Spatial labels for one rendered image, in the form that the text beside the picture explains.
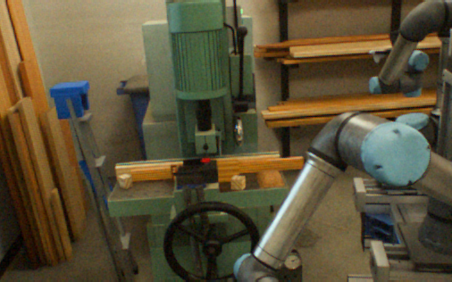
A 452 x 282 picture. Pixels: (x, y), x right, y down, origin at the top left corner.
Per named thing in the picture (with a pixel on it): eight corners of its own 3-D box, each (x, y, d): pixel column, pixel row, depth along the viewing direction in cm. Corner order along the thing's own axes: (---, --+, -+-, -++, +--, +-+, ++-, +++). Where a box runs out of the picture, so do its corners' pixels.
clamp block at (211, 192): (174, 218, 136) (171, 191, 133) (177, 199, 148) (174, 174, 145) (222, 214, 136) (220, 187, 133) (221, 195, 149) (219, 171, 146)
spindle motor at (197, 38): (174, 103, 142) (164, 3, 132) (178, 92, 158) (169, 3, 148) (229, 99, 142) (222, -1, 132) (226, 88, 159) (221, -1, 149)
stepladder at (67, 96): (109, 299, 239) (45, 90, 201) (115, 272, 263) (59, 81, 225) (138, 293, 240) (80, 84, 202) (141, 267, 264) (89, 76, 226)
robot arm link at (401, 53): (416, 17, 142) (372, 103, 184) (448, 15, 142) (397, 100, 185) (405, -8, 147) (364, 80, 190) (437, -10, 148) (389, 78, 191)
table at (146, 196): (103, 232, 136) (99, 214, 134) (120, 191, 165) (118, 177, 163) (296, 217, 137) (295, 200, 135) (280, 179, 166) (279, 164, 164)
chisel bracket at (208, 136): (196, 158, 152) (195, 135, 149) (197, 145, 165) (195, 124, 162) (218, 156, 152) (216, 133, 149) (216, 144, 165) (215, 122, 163)
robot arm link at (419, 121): (387, 146, 171) (389, 112, 166) (420, 143, 171) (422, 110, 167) (401, 156, 159) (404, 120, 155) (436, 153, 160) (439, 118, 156)
